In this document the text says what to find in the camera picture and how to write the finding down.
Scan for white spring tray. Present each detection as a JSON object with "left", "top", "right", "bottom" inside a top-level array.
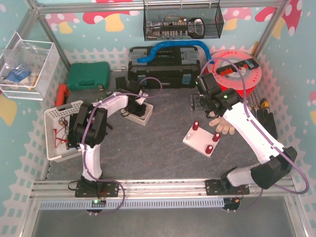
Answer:
[{"left": 125, "top": 102, "right": 154, "bottom": 126}]

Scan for beige work glove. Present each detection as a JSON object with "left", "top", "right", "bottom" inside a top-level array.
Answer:
[{"left": 209, "top": 117, "right": 235, "bottom": 135}]

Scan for red spring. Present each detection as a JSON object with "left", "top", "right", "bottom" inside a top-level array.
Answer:
[
  {"left": 192, "top": 121, "right": 199, "bottom": 131},
  {"left": 205, "top": 145, "right": 213, "bottom": 155},
  {"left": 212, "top": 133, "right": 220, "bottom": 142}
]

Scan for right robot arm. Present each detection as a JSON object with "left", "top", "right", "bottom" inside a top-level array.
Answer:
[{"left": 195, "top": 73, "right": 297, "bottom": 190}]

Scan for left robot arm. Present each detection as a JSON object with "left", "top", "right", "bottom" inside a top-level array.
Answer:
[{"left": 69, "top": 81, "right": 148, "bottom": 198}]

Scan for black battery holder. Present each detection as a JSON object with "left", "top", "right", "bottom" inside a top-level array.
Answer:
[{"left": 115, "top": 77, "right": 127, "bottom": 89}]

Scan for red tubing spool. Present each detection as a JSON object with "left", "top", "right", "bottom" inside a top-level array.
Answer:
[{"left": 206, "top": 49, "right": 262, "bottom": 97}]

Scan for white peg board fixture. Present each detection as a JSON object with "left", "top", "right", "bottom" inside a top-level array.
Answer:
[{"left": 183, "top": 127, "right": 220, "bottom": 157}]

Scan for black rubber glove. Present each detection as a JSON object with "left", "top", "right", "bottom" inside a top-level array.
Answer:
[{"left": 256, "top": 109, "right": 277, "bottom": 139}]

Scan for black tool box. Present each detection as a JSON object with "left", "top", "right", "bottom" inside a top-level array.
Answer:
[{"left": 127, "top": 46, "right": 201, "bottom": 88}]

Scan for green plastic case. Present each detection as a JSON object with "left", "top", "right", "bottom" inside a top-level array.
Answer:
[{"left": 66, "top": 62, "right": 111, "bottom": 90}]

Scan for orange utility knife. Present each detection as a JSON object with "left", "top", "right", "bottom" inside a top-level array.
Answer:
[{"left": 55, "top": 83, "right": 69, "bottom": 107}]

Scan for white perforated basket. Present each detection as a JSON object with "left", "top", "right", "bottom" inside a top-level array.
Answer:
[{"left": 44, "top": 100, "right": 83, "bottom": 162}]

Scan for blue white gloves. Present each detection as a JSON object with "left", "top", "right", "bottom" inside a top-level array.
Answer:
[{"left": 4, "top": 65, "right": 32, "bottom": 85}]

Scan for yellow handled tool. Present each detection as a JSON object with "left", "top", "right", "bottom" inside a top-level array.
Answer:
[{"left": 253, "top": 98, "right": 270, "bottom": 110}]

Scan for blue corrugated hose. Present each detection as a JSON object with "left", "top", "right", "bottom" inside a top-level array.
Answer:
[{"left": 137, "top": 40, "right": 215, "bottom": 65}]

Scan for black socket holder rail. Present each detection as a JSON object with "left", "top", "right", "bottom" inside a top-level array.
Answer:
[{"left": 216, "top": 58, "right": 259, "bottom": 76}]

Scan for black wire mesh basket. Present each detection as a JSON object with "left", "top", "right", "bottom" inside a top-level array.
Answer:
[{"left": 143, "top": 3, "right": 224, "bottom": 41}]

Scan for clear acrylic wall box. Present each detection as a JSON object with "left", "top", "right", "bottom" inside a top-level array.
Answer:
[{"left": 0, "top": 32, "right": 60, "bottom": 101}]

